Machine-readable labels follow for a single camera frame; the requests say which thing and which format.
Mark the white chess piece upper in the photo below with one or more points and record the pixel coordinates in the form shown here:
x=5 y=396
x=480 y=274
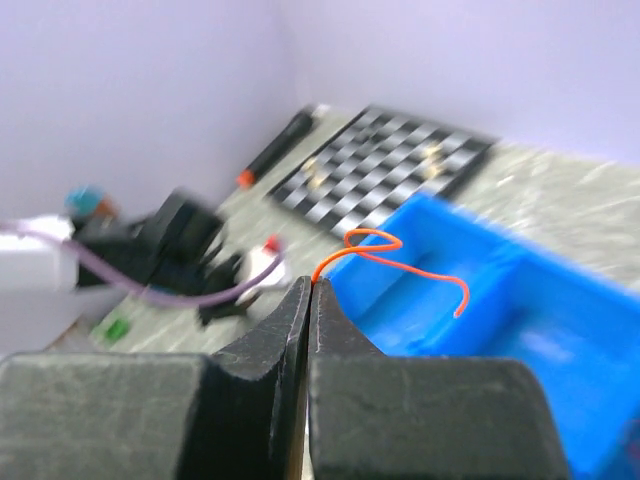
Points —
x=431 y=162

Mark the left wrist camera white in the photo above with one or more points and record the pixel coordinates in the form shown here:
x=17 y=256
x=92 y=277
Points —
x=254 y=263

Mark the blue three-compartment bin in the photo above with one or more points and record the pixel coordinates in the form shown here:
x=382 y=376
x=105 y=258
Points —
x=461 y=287

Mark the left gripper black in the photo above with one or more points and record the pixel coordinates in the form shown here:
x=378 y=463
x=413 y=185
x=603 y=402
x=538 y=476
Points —
x=184 y=236

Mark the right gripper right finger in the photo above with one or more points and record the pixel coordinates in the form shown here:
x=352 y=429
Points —
x=373 y=416

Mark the black white chessboard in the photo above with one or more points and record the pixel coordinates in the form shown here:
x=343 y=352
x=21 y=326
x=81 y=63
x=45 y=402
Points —
x=374 y=164

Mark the white chess piece lower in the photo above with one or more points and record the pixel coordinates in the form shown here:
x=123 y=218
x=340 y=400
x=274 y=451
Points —
x=313 y=172

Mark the white chess piece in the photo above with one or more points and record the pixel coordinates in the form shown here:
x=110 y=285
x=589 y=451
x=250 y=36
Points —
x=313 y=172
x=431 y=162

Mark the black marker orange cap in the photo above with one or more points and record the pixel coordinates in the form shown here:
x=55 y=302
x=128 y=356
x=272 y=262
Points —
x=297 y=128

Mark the green toy brick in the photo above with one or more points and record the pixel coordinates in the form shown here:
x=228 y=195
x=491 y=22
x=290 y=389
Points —
x=112 y=331

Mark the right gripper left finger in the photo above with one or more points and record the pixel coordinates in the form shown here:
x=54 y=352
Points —
x=228 y=415

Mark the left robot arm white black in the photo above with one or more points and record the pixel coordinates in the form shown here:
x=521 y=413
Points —
x=45 y=289

